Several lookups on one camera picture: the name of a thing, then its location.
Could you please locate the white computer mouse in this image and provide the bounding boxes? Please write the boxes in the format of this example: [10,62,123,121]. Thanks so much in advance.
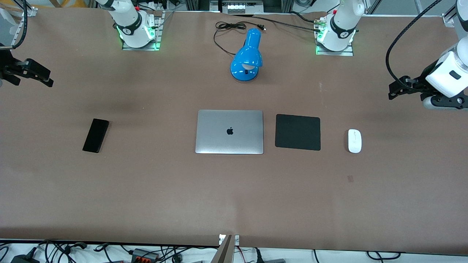
[347,129,362,153]

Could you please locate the black smartphone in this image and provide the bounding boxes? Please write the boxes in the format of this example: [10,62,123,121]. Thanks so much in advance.
[82,118,109,153]

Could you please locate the black mouse pad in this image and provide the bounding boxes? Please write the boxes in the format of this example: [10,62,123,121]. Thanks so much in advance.
[275,114,321,151]

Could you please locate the blue desk lamp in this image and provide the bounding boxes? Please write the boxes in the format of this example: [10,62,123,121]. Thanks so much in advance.
[230,28,263,82]

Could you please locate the silver closed laptop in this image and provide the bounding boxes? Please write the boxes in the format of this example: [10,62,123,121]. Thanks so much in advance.
[195,110,264,155]

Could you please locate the black power adapter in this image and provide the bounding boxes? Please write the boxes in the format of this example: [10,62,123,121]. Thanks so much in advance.
[10,251,41,263]

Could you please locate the grey power strip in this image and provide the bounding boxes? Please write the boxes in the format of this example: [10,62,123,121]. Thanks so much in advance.
[221,0,264,14]

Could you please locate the black orange connector block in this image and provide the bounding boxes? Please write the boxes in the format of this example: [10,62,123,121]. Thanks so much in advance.
[131,248,160,262]

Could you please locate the aluminium extrusion bar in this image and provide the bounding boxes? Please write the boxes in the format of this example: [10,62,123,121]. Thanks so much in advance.
[218,234,240,263]

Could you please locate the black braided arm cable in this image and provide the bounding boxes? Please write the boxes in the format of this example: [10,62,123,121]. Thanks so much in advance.
[10,0,29,48]
[386,0,444,84]

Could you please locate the aluminium frame post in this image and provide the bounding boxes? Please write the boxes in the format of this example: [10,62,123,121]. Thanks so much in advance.
[10,7,38,49]
[442,4,458,27]

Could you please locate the black cable to arm base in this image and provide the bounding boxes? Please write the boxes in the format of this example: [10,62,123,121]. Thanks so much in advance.
[229,13,324,30]

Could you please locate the black lamp power cord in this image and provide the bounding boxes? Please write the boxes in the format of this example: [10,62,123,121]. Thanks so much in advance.
[213,21,266,56]

